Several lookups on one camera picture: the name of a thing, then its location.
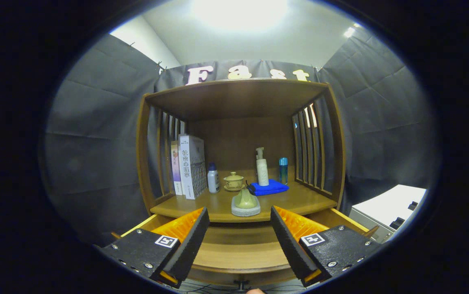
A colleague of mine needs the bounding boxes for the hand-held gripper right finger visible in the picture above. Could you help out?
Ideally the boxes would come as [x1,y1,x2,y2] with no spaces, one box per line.
[270,205,382,287]

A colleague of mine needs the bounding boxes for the wooden drawer with black knob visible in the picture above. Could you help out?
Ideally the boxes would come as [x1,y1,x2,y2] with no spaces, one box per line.
[112,208,380,288]

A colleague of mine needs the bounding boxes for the dark floor cables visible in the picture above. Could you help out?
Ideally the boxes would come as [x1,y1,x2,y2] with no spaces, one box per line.
[185,280,300,294]

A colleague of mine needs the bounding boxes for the yellow lidded tea bowl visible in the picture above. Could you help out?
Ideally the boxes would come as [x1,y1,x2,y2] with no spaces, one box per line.
[223,171,246,192]

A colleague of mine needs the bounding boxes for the wooden cabinet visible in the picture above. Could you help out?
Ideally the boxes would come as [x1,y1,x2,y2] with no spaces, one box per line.
[136,78,346,223]

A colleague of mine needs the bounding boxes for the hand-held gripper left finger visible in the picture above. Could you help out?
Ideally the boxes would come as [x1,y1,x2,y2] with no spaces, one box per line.
[96,207,211,290]

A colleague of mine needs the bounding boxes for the clear blue bottle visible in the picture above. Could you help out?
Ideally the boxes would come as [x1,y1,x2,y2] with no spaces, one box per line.
[279,157,289,185]

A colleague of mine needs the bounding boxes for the folded blue cloth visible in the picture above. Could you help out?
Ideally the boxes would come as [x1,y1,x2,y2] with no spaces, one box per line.
[247,179,289,196]

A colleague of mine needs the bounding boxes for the wooden countertop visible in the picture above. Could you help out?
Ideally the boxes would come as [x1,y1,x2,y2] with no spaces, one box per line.
[150,169,338,223]

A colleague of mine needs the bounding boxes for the white bottle with blue cap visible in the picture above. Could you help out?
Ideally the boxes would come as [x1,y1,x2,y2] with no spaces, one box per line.
[207,163,220,194]

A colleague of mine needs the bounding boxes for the thick white book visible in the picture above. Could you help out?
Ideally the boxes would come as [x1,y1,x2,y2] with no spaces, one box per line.
[178,134,208,200]

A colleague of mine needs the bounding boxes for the thin purple book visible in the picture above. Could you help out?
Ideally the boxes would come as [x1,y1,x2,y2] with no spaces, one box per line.
[171,140,184,196]

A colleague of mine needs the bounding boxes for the white pump bottle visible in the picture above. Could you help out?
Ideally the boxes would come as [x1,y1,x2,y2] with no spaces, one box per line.
[256,147,269,187]

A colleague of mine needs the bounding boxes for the green brush with grey base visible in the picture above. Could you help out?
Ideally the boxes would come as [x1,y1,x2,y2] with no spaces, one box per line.
[231,189,261,217]

